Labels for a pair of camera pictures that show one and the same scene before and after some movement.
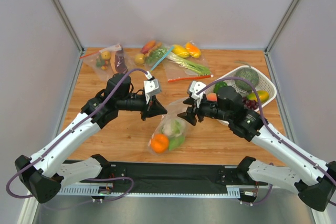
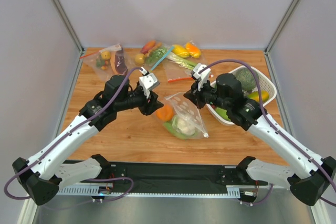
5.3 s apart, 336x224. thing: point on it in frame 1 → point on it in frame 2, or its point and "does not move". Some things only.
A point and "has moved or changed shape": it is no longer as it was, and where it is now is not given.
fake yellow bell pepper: [180, 51] does not move
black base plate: [154, 175] does not move
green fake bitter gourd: [174, 142] → [170, 127]
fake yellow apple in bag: [106, 55] does not move
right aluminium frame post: [284, 20] does not move
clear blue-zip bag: [154, 56] does not move
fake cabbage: [175, 128] has moved or changed shape
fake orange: [159, 142] → [165, 113]
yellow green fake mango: [263, 95] does not move
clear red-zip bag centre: [185, 62] does not move
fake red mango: [147, 46] does not move
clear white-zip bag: [170, 134] has moved or changed shape
